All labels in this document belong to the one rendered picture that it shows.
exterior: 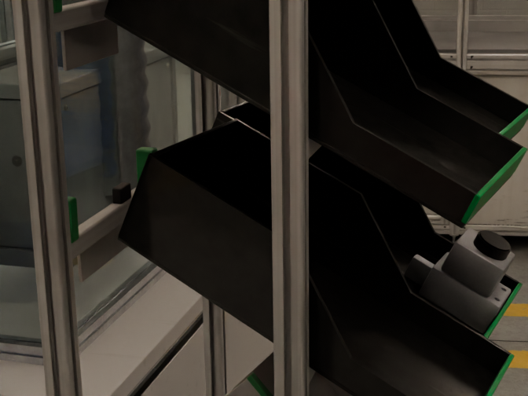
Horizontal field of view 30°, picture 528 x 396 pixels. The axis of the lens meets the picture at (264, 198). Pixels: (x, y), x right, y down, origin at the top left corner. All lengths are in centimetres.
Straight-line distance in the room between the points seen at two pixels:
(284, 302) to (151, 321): 107
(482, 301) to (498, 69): 363
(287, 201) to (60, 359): 21
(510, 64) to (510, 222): 72
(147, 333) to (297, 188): 107
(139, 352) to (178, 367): 15
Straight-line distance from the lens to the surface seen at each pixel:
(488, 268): 82
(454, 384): 74
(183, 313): 172
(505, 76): 445
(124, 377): 152
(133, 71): 169
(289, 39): 59
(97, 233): 74
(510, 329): 383
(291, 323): 64
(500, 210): 460
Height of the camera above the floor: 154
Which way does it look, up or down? 17 degrees down
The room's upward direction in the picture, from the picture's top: 1 degrees counter-clockwise
